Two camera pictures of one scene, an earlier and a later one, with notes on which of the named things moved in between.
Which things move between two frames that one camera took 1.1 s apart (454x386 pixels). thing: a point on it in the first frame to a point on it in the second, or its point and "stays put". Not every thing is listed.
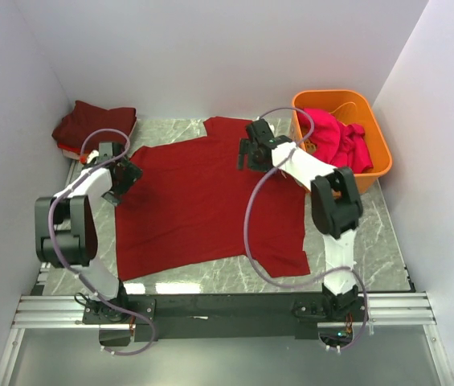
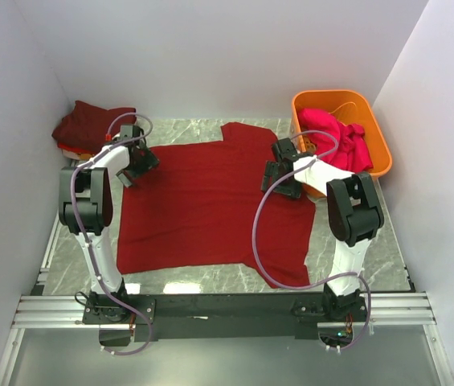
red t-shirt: [198, 203] stays put
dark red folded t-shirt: [83, 117] stays put
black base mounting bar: [210, 316] stays put
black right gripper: [247, 148] to [271, 170]
